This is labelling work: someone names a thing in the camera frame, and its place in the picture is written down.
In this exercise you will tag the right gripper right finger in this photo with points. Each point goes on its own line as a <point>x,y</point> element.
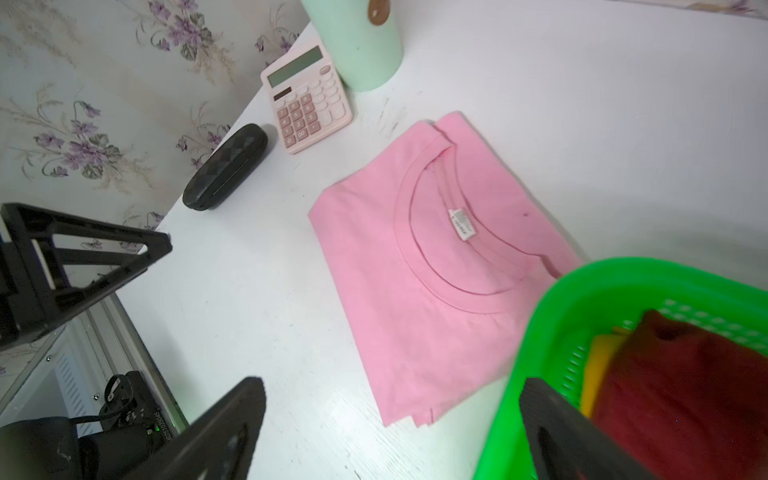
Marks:
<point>564,444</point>

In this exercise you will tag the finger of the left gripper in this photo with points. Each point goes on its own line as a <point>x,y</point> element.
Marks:
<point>68,281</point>

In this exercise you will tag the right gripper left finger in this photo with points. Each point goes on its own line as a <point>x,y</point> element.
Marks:
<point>218,445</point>

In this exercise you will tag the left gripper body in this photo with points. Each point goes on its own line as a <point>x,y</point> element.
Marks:
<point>18,299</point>

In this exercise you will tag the yellow t-shirt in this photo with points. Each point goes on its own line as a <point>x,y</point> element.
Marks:
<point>601,352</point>

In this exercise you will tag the green plastic basket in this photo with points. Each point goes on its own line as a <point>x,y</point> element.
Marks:
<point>593,300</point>

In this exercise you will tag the dark red t-shirt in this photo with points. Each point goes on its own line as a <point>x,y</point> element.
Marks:
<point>686,403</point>

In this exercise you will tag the pink folded t-shirt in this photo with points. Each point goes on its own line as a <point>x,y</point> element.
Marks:
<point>439,257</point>

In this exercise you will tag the pink calculator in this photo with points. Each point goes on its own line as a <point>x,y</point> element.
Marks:
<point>307,96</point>

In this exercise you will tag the mint green pen cup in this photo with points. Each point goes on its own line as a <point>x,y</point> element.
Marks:
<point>362,38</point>

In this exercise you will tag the aluminium frame rail front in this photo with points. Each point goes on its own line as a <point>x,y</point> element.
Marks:
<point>64,372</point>

